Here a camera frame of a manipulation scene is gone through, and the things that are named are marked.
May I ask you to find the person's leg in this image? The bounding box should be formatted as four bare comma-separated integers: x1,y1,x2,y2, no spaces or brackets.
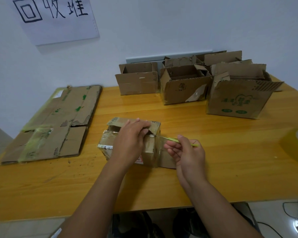
173,208,210,238
112,211,165,238

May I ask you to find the person's right leg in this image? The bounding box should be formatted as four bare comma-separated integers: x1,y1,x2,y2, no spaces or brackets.
173,208,210,238

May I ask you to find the person's left forearm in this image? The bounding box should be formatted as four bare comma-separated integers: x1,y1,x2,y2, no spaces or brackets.
56,163,135,238

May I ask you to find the torn open cardboard box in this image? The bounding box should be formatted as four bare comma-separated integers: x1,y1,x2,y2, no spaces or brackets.
163,56,204,69

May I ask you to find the person's right hand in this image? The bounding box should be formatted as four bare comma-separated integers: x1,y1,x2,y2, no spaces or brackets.
163,135,207,190

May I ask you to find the small open cardboard box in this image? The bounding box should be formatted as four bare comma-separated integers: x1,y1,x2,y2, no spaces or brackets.
115,62,159,96

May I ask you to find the yellow packing tape roll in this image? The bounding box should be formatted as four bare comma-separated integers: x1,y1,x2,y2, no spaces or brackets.
280,128,298,169

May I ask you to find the dark metal table leg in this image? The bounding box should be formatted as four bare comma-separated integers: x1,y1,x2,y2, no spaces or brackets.
232,203,260,232

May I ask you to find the clear tape strip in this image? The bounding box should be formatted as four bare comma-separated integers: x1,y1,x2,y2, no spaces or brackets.
149,135,200,148

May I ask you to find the stack of flattened cardboard boxes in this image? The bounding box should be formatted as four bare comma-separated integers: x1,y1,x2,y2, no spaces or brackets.
0,85,103,165

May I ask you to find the person's left leg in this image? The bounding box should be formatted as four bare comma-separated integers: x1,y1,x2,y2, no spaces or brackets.
112,211,165,238

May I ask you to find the person's right forearm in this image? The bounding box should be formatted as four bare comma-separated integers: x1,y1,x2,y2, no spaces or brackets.
182,178,264,238

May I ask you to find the large green printed cardboard box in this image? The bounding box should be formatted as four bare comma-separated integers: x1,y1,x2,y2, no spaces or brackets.
206,63,284,119

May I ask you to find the black cable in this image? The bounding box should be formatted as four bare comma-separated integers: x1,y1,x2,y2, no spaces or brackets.
257,199,298,238

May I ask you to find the small taped cardboard box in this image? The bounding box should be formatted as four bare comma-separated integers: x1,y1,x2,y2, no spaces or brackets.
97,117,177,169

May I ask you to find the person's left hand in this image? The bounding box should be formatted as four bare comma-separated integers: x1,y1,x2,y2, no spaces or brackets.
109,118,152,171

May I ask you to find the open cardboard box torn label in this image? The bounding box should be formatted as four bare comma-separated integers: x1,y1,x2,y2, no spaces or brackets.
160,64,213,105

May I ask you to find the white paper sign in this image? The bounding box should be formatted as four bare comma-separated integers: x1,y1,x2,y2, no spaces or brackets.
12,0,100,46

